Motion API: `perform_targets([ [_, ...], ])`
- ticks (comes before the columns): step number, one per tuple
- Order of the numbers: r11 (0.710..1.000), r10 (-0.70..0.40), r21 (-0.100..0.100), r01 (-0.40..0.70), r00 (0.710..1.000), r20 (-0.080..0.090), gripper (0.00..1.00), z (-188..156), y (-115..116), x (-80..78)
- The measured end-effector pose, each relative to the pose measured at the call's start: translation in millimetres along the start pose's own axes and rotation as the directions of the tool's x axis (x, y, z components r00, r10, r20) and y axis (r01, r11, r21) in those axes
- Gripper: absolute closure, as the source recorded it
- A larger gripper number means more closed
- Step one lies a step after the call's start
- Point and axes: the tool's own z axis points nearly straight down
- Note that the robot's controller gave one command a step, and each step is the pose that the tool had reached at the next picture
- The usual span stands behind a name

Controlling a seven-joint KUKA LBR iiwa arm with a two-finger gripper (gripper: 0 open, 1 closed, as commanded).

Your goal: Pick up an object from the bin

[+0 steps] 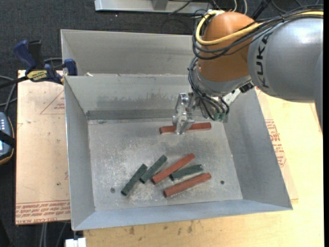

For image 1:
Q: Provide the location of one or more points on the dark green flat block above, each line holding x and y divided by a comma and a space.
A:
134, 179
153, 169
186, 172

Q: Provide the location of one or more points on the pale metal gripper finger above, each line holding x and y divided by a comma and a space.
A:
188, 123
176, 120

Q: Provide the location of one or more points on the grey metal bin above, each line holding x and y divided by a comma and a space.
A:
144, 148

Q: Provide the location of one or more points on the black cylinder on white bracket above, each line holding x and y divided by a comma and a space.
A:
232, 96

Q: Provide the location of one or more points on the red-brown block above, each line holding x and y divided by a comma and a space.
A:
187, 185
172, 168
200, 126

